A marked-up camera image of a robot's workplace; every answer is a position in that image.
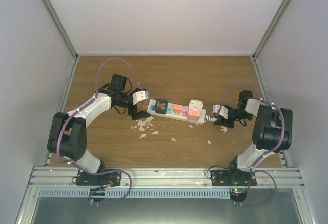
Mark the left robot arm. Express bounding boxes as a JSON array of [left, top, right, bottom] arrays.
[[47, 74, 150, 185]]

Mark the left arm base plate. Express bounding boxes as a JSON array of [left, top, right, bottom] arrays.
[[71, 170, 121, 187]]

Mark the white coiled power cord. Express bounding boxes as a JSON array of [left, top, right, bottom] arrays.
[[204, 114, 229, 133]]

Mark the pink cube adapter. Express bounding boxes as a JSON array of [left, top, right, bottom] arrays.
[[187, 109, 201, 121]]

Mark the right aluminium frame post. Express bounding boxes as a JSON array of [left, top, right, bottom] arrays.
[[251, 0, 292, 62]]

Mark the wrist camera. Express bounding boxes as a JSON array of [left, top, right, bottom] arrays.
[[132, 90, 149, 105], [212, 104, 229, 119]]

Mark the aluminium front rail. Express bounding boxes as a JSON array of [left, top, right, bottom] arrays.
[[28, 167, 305, 189]]

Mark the white tape scrap pile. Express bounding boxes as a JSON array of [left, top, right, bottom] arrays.
[[131, 116, 154, 132]]

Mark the left aluminium frame post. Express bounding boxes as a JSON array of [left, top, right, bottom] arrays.
[[42, 0, 78, 61]]

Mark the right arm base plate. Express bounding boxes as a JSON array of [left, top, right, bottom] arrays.
[[205, 165, 257, 187]]

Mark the grey slotted cable duct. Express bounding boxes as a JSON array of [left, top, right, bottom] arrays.
[[39, 188, 230, 199]]

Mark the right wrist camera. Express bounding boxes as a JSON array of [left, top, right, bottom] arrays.
[[212, 104, 229, 119]]

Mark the aluminium frame post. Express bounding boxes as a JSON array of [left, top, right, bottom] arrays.
[[42, 0, 78, 61], [251, 0, 292, 62]]

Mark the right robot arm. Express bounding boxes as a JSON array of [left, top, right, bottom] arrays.
[[212, 90, 293, 186]]

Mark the green patterned plug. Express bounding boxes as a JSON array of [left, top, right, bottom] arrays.
[[155, 99, 168, 114]]

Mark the white plug adapter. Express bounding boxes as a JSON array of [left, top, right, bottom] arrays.
[[188, 99, 203, 112]]

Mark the white power strip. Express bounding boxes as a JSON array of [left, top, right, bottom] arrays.
[[147, 99, 206, 125]]

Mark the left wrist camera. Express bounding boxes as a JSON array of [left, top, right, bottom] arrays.
[[132, 90, 149, 105]]

